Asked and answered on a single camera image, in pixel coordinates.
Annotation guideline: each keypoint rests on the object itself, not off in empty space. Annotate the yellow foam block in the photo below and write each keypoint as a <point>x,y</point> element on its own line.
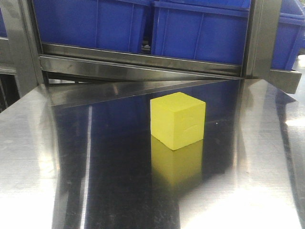
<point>177,120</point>

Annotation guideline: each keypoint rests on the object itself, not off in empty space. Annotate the stainless steel shelf rack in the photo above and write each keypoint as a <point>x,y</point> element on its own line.
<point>25,57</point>

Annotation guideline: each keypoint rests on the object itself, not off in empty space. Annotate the blue plastic bin left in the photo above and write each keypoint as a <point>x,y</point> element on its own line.
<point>104,24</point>

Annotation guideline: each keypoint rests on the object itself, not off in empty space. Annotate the blue plastic bin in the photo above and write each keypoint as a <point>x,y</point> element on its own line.
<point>211,31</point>
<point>290,35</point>
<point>104,24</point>

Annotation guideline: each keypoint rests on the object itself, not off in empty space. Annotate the blue plastic bin middle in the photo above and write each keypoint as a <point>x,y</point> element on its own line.
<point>211,31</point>

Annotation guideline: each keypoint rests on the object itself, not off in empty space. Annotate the blue plastic bin right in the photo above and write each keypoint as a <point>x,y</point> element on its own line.
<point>290,35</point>

